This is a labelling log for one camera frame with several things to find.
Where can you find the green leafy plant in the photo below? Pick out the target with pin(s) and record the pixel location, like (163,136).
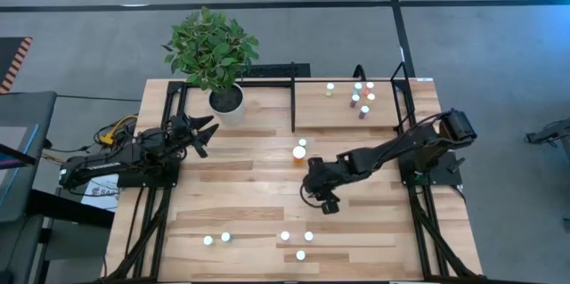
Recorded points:
(209,48)

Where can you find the wooden shelf with black frame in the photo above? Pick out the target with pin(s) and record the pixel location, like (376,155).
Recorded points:
(325,112)

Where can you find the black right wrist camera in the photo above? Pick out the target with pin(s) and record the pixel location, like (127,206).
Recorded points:
(330,207)

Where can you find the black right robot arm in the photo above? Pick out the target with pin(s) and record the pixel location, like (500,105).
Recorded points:
(392,148)

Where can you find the large yellow medicine bottle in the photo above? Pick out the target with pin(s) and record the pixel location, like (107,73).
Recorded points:
(300,255)

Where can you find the white plant pot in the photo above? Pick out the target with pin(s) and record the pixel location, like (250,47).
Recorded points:
(236,115)

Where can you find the salmon pink medicine bottle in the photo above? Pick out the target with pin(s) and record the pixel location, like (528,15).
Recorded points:
(308,236)

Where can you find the gray cart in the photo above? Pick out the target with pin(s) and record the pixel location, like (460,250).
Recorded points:
(26,106)

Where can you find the black aluminium table frame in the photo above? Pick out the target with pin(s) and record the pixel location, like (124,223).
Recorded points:
(169,101)

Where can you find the large orange medicine bottle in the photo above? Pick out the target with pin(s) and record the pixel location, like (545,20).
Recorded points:
(299,152)

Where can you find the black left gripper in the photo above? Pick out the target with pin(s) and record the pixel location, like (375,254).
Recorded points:
(184,132)

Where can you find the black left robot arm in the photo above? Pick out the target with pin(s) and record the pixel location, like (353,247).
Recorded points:
(102,166)

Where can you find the small yellow medicine bottle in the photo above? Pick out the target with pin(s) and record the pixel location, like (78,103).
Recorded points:
(302,142)
(330,86)

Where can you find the black arched bracket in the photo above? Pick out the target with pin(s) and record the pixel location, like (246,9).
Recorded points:
(360,66)

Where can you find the white paper sheet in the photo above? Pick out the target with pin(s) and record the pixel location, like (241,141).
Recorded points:
(102,195)

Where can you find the white-capped medicine bottle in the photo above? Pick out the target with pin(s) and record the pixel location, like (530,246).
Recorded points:
(225,237)
(208,240)

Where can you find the teal medicine bottle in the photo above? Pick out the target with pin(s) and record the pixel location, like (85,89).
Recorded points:
(358,85)

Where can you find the blue bottle with red pills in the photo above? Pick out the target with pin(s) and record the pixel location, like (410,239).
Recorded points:
(355,97)
(364,109)

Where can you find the small orange medicine bottle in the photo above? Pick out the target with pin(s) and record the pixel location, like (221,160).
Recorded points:
(370,96)
(369,84)

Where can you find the dark flat screen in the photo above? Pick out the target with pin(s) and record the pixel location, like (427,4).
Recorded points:
(13,177)

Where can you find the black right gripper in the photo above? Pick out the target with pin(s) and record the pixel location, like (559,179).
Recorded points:
(320,177)

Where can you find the black perforated panel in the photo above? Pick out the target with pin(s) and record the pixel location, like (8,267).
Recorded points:
(276,70)

